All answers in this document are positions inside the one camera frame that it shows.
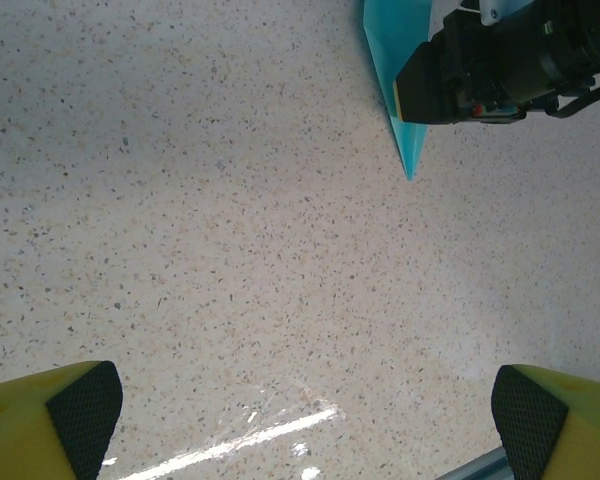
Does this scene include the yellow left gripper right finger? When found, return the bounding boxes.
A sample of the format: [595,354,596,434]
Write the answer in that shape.
[491,363,600,480]

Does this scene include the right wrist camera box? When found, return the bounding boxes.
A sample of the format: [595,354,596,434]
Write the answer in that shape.
[477,0,536,27]

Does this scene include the thin black right gripper cable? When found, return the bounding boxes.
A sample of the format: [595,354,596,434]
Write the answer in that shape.
[543,76,600,120]

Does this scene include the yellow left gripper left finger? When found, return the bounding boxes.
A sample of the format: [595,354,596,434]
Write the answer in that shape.
[0,360,125,480]

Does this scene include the aluminium front rail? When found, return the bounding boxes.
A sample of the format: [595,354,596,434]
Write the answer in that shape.
[437,447,512,480]

